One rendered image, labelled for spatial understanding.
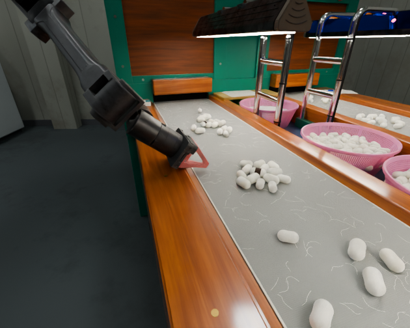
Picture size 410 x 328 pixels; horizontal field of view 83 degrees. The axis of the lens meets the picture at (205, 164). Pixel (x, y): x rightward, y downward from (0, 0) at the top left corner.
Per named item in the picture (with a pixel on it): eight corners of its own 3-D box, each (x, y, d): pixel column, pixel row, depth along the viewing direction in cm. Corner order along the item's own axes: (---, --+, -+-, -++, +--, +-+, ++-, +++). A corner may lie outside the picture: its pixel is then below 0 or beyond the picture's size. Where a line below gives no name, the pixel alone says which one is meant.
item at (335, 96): (326, 140, 91) (362, 4, 70) (294, 125, 108) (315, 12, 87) (362, 135, 97) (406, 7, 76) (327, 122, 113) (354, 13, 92)
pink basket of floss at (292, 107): (288, 136, 95) (292, 114, 91) (229, 126, 107) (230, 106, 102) (299, 120, 116) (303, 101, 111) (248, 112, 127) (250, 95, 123)
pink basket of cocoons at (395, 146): (370, 198, 58) (384, 164, 53) (279, 161, 76) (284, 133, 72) (401, 166, 73) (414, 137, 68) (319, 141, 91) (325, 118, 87)
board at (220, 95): (223, 100, 115) (223, 97, 114) (213, 94, 127) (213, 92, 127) (280, 95, 124) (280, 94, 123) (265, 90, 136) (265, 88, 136)
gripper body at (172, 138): (184, 131, 56) (159, 114, 52) (196, 147, 48) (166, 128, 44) (168, 151, 57) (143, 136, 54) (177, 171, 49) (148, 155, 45)
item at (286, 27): (277, 30, 45) (283, -16, 42) (192, 36, 97) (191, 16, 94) (311, 31, 47) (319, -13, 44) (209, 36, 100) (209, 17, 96)
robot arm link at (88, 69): (18, 17, 57) (48, -15, 57) (40, 34, 63) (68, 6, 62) (88, 123, 40) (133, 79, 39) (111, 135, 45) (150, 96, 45)
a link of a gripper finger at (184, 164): (209, 146, 60) (181, 128, 55) (219, 159, 54) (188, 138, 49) (194, 167, 61) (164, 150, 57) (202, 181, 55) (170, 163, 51)
